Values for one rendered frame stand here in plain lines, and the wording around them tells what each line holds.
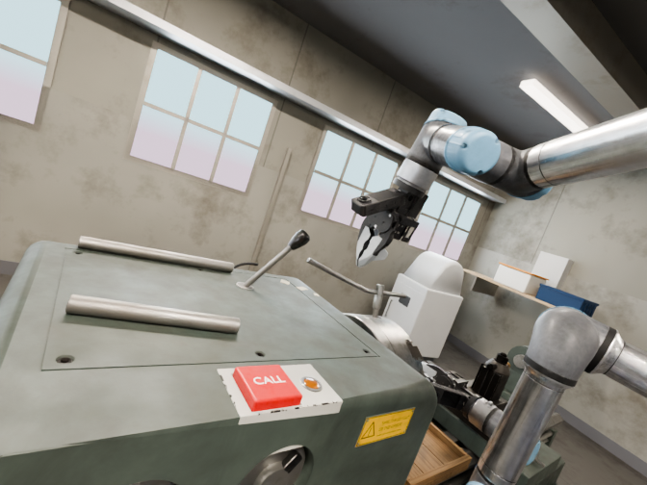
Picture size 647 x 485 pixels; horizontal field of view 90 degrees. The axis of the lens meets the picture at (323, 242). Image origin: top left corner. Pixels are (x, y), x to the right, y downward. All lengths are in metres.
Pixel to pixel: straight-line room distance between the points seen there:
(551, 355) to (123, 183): 3.32
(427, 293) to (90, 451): 3.82
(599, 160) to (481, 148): 0.15
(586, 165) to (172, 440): 0.60
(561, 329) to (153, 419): 0.74
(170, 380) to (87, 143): 3.22
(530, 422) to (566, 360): 0.15
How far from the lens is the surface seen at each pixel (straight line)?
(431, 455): 1.17
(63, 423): 0.34
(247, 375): 0.39
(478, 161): 0.59
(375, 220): 0.72
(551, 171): 0.63
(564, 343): 0.83
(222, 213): 3.56
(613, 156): 0.58
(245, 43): 3.69
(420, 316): 4.07
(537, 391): 0.84
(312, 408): 0.41
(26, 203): 3.67
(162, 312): 0.47
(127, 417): 0.34
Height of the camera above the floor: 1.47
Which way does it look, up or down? 7 degrees down
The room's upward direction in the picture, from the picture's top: 19 degrees clockwise
